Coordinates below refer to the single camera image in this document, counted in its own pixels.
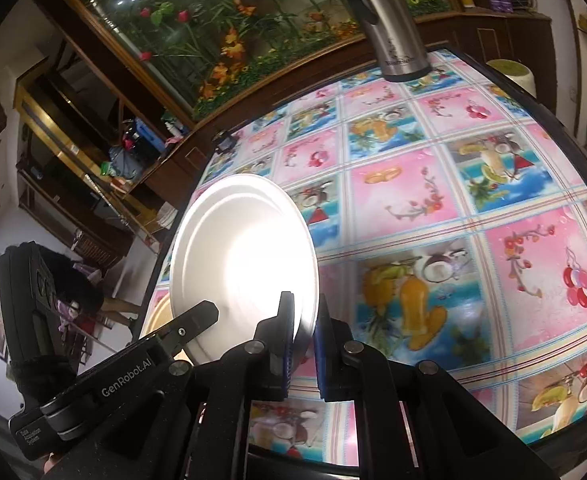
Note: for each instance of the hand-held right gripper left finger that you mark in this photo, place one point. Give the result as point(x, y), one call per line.
point(287, 355)

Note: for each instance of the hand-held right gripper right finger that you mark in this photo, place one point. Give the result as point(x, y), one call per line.
point(323, 360)

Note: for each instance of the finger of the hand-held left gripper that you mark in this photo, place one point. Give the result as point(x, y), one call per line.
point(196, 320)

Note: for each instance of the large white bowl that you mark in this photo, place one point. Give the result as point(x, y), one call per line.
point(233, 240)

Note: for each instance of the blue bag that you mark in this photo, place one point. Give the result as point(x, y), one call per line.
point(123, 160)

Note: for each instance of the small black round object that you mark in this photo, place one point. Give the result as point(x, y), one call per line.
point(225, 142)

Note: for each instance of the printed fruit tablecloth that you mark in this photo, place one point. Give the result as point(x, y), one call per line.
point(423, 200)

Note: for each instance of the artificial flower display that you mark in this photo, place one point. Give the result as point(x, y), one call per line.
point(198, 25)

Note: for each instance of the stainless steel thermos jug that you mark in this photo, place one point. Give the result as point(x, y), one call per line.
point(388, 25)

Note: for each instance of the dark wooden cabinet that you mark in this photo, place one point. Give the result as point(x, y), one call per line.
point(498, 35)

